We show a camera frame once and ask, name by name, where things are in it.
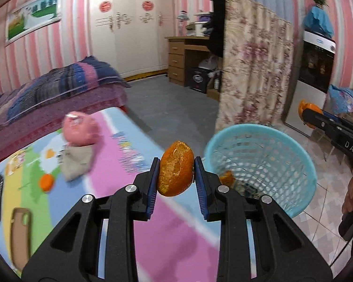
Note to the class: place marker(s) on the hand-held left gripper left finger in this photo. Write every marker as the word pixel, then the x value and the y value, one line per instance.
pixel 153 188

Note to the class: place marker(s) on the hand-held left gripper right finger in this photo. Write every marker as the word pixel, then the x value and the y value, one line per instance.
pixel 201 191

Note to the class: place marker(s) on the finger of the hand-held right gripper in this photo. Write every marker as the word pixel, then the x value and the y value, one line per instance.
pixel 320 124
pixel 320 113

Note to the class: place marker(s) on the orange peel piece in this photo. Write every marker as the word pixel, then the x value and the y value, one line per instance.
pixel 227 178
pixel 175 170
pixel 310 105

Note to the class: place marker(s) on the light blue plastic basket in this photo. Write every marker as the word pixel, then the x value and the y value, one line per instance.
pixel 270 164

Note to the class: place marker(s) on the blue floral bag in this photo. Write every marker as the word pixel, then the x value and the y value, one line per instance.
pixel 345 98

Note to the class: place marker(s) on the cartoon printed sheet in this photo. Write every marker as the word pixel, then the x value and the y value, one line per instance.
pixel 106 164

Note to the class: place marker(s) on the floral curtain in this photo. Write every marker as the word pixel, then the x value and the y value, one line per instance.
pixel 253 73

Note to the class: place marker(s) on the grey cloth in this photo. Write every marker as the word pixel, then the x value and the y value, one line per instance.
pixel 76 161

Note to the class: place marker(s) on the blue cloth bundle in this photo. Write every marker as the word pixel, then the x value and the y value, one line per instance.
pixel 319 22

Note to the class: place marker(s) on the pink pig toy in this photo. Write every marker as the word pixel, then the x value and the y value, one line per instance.
pixel 81 127

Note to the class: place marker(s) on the small orange fruit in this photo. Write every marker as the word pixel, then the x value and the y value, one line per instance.
pixel 46 182

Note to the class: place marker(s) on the black box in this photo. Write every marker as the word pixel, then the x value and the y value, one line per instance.
pixel 198 80

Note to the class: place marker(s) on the small green plant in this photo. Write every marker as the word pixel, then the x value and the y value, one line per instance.
pixel 319 0

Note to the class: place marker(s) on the white plastic bag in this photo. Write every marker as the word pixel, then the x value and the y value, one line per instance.
pixel 210 63

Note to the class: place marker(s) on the bed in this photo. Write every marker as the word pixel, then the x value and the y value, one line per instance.
pixel 61 105

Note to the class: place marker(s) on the wooden desk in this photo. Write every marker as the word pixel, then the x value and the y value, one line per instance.
pixel 176 58

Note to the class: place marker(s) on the black hanging cloth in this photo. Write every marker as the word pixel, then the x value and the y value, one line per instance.
pixel 217 26

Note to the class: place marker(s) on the striped blue purple quilt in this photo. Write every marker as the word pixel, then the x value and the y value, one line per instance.
pixel 61 85

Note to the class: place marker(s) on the brown phone case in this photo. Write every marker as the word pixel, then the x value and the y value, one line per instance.
pixel 21 241

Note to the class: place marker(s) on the white wardrobe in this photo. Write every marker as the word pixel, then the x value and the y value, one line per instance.
pixel 135 44

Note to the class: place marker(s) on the white printer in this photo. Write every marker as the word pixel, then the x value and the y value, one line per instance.
pixel 197 29

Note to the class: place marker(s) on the desk lamp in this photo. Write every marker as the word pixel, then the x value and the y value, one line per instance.
pixel 182 20

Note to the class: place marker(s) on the red round paper decoration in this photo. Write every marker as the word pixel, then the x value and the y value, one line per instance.
pixel 147 6
pixel 105 6

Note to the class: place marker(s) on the framed wedding picture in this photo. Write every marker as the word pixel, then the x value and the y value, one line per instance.
pixel 32 16

